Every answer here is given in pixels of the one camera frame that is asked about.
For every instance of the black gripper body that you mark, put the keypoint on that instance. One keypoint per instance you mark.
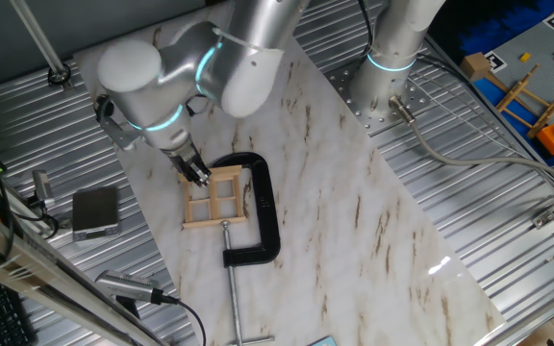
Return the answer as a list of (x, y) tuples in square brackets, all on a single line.
[(185, 161)]

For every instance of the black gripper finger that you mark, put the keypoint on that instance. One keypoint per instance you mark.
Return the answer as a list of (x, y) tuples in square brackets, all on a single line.
[(191, 177), (204, 175)]

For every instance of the wooden sliding window model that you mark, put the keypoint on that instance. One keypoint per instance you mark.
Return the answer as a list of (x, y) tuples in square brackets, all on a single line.
[(214, 206)]

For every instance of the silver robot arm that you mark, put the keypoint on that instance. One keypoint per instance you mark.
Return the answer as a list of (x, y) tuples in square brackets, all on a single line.
[(258, 48)]

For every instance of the black C-clamp with steel screw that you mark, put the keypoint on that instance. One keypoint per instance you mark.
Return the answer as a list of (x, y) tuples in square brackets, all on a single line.
[(269, 216)]

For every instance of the silver digital scale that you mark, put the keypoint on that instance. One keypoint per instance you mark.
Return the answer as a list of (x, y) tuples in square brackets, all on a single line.
[(95, 209)]

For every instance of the small silver webcam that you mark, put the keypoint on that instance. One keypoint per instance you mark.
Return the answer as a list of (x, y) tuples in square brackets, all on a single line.
[(42, 185)]

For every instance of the white marble pattern board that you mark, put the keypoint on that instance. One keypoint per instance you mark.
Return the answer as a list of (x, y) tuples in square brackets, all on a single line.
[(354, 168)]

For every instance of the thin aluminium pole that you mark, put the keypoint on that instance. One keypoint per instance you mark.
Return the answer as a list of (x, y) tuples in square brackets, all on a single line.
[(41, 41)]

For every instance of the blue phone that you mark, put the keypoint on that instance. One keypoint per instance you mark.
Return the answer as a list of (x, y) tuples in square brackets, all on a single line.
[(322, 342)]

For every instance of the light wooden block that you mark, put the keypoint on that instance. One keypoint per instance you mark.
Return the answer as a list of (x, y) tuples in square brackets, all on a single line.
[(474, 66)]

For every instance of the small wooden rack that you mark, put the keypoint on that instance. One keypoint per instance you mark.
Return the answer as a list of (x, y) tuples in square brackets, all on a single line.
[(515, 93)]

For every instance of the blue spiky foam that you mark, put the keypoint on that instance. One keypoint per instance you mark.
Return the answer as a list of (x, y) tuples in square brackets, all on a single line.
[(498, 24)]

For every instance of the yellow toy brick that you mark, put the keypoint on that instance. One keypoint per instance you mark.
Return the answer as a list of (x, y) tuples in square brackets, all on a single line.
[(525, 56)]

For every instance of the grey brick baseplate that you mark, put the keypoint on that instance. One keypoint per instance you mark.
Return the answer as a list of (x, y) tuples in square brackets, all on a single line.
[(541, 53)]

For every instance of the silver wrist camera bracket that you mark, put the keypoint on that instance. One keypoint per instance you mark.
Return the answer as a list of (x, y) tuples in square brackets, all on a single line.
[(120, 134)]

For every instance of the silver depth camera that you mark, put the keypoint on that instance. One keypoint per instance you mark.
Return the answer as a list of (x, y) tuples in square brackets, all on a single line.
[(128, 286)]

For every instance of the black camera stand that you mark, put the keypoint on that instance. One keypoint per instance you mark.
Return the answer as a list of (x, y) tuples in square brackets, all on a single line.
[(128, 306)]

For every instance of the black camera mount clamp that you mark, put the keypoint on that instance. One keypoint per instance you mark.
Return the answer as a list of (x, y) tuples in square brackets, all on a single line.
[(35, 202)]

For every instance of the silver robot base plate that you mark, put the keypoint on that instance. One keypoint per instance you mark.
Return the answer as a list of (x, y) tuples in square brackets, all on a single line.
[(342, 89)]

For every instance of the aluminium frame beam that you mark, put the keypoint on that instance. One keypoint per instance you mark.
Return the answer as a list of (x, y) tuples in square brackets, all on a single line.
[(41, 269)]

